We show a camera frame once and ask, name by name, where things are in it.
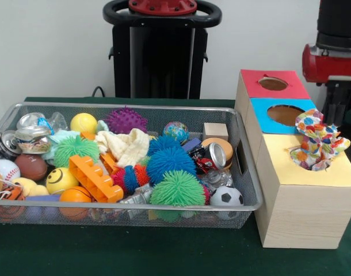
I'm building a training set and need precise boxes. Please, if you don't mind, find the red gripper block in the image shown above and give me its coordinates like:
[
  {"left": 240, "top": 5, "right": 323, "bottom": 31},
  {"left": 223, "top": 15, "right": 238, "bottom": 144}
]
[{"left": 302, "top": 43, "right": 351, "bottom": 126}]

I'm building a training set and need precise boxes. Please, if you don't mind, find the polka dot cloth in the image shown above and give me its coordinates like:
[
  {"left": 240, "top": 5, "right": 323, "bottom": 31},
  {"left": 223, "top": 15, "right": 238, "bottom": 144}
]
[{"left": 289, "top": 108, "right": 351, "bottom": 172}]

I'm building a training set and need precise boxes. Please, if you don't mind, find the wooden box with three holes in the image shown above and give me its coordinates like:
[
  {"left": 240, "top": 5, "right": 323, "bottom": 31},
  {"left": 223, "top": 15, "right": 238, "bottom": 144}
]
[{"left": 234, "top": 68, "right": 351, "bottom": 250}]

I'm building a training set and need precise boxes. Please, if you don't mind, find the shallow metal mesh bin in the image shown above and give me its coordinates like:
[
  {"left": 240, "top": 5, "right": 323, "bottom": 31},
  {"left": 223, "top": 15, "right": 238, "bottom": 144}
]
[{"left": 0, "top": 102, "right": 265, "bottom": 229}]

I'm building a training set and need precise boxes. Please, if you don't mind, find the black and white soccer ball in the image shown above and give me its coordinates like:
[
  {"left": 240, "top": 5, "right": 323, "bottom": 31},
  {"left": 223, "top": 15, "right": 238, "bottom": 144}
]
[{"left": 210, "top": 185, "right": 245, "bottom": 220}]

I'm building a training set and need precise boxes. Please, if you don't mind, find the blue spiky rubber ball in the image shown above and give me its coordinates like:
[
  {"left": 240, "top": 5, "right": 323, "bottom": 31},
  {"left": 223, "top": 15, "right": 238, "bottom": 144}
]
[{"left": 148, "top": 145, "right": 197, "bottom": 185}]

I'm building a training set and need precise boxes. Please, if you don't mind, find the green spiky rubber ball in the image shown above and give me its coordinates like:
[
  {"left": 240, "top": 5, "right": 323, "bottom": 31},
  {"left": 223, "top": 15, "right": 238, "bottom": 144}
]
[
  {"left": 53, "top": 135, "right": 101, "bottom": 169},
  {"left": 150, "top": 170, "right": 207, "bottom": 207}
]

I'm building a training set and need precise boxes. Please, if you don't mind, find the purple spiky ball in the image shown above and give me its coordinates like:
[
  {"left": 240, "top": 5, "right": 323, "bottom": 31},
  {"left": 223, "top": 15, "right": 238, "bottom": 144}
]
[{"left": 104, "top": 106, "right": 149, "bottom": 135}]

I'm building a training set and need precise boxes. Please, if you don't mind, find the red and blue spiky toy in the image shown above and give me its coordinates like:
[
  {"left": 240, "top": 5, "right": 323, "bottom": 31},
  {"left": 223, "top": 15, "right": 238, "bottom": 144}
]
[{"left": 110, "top": 165, "right": 151, "bottom": 194}]

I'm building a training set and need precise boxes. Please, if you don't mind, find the yellow tennis ball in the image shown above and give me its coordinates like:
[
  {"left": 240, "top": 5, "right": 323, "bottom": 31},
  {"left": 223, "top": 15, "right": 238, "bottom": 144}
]
[{"left": 70, "top": 113, "right": 98, "bottom": 135}]

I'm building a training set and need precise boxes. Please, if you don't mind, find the orange toy building brick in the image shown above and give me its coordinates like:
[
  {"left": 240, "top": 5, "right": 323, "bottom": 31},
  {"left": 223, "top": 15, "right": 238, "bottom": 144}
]
[{"left": 68, "top": 154, "right": 124, "bottom": 204}]

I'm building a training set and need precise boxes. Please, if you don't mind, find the yellow smiley face ball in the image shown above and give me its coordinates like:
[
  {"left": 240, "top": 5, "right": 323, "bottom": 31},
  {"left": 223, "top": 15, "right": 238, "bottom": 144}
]
[{"left": 45, "top": 167, "right": 80, "bottom": 195}]

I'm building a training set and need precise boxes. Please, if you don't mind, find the white baseball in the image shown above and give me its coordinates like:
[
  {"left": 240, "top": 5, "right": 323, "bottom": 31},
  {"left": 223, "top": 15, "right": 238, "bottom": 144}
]
[{"left": 0, "top": 159, "right": 21, "bottom": 182}]

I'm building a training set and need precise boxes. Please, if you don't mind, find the black pedestal with red base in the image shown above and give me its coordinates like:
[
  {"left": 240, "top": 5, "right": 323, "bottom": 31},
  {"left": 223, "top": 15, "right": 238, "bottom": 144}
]
[{"left": 102, "top": 0, "right": 222, "bottom": 100}]

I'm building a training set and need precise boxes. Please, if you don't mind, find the black looped cable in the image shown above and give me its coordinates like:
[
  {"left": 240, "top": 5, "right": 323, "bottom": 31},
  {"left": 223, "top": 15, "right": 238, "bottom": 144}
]
[{"left": 91, "top": 85, "right": 106, "bottom": 98}]

